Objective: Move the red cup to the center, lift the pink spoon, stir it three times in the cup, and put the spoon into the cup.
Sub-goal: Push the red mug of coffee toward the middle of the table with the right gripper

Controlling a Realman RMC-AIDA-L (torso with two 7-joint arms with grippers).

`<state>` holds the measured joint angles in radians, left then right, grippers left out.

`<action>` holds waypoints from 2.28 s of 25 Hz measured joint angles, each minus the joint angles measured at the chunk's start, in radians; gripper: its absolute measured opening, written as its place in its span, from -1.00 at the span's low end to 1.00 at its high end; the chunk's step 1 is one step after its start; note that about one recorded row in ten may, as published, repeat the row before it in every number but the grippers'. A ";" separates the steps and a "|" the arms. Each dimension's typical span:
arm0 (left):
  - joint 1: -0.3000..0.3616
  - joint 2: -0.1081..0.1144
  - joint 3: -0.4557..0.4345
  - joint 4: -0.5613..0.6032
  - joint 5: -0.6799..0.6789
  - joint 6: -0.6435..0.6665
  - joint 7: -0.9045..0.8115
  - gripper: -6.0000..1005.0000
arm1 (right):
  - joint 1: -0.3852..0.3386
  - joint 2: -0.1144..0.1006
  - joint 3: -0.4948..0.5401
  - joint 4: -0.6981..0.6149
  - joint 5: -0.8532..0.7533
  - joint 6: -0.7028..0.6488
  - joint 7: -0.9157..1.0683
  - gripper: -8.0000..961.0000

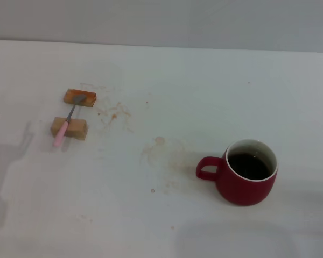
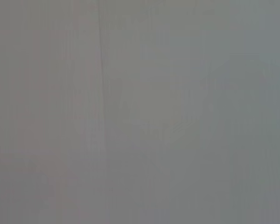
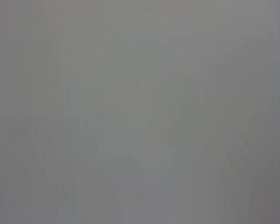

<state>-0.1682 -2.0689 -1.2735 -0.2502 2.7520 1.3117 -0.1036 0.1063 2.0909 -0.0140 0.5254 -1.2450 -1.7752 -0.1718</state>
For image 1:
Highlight pink-handled metal spoon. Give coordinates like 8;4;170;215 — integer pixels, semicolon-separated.
53;94;87;147

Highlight red ceramic cup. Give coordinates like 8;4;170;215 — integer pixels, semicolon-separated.
195;138;279;207

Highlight plain wooden block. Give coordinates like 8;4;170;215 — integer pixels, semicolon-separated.
50;117;89;141

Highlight orange-stained wooden block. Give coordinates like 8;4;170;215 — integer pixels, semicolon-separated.
62;88;97;108

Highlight dark coffee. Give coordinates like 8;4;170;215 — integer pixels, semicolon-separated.
227;152;272;181

